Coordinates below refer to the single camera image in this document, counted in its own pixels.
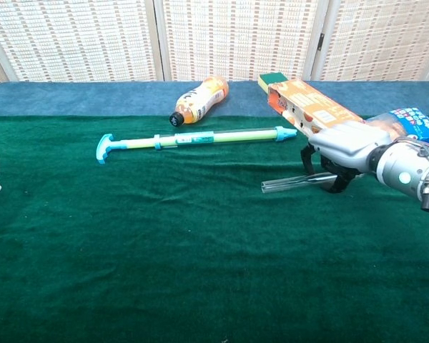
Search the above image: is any teal green water pump toy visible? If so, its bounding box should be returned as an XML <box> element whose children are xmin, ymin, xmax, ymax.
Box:
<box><xmin>96</xmin><ymin>125</ymin><xmax>298</xmax><ymax>164</ymax></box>

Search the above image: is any blue fleece table cover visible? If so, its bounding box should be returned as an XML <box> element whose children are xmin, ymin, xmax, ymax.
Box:
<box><xmin>0</xmin><ymin>81</ymin><xmax>429</xmax><ymax>126</ymax></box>

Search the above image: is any orange drink plastic bottle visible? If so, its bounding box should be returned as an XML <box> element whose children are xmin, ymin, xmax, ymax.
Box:
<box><xmin>169</xmin><ymin>75</ymin><xmax>230</xmax><ymax>128</ymax></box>

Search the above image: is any green yellow sponge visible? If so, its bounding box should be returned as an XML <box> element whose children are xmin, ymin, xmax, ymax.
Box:
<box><xmin>257</xmin><ymin>72</ymin><xmax>290</xmax><ymax>92</ymax></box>

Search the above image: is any orange cardboard snack box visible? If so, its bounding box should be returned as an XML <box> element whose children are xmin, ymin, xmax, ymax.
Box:
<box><xmin>267</xmin><ymin>79</ymin><xmax>365</xmax><ymax>139</ymax></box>

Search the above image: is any blue snack bag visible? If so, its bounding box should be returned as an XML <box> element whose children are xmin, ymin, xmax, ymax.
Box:
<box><xmin>365</xmin><ymin>106</ymin><xmax>429</xmax><ymax>146</ymax></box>

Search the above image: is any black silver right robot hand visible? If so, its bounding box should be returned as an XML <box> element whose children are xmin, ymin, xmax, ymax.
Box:
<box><xmin>300</xmin><ymin>121</ymin><xmax>393</xmax><ymax>194</ymax></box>

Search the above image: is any clear plastic tube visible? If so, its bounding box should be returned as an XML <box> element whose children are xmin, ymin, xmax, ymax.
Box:
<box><xmin>260</xmin><ymin>171</ymin><xmax>339</xmax><ymax>194</ymax></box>

